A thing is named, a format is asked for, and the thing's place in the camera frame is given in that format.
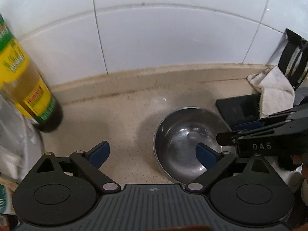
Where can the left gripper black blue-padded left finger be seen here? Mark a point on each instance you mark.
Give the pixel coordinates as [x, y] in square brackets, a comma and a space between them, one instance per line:
[87, 163]

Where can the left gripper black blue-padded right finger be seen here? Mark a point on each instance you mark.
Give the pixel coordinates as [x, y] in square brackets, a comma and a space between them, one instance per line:
[217, 165]

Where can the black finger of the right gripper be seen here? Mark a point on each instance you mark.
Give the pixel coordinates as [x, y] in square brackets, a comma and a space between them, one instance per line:
[231, 135]

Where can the steel bowl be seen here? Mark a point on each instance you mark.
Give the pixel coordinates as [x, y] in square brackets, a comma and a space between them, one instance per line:
[177, 136]

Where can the black stove top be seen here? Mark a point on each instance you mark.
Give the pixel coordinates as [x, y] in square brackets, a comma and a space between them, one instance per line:
[242, 112]

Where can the white cloth on stove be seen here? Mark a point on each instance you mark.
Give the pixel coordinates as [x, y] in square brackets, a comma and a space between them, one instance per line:
[276, 92]

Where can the clear plastic bag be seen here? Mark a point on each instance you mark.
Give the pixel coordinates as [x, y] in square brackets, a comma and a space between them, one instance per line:
[21, 143]

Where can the purple cap clear sauce bottle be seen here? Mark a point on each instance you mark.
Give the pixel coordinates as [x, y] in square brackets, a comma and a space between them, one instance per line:
[7, 189]

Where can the green yellow label oil bottle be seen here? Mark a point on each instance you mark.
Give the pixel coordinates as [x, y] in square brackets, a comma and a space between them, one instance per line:
[22, 84]

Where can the black wall ring holder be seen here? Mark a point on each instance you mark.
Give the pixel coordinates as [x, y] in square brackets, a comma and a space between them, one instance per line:
[293, 61]

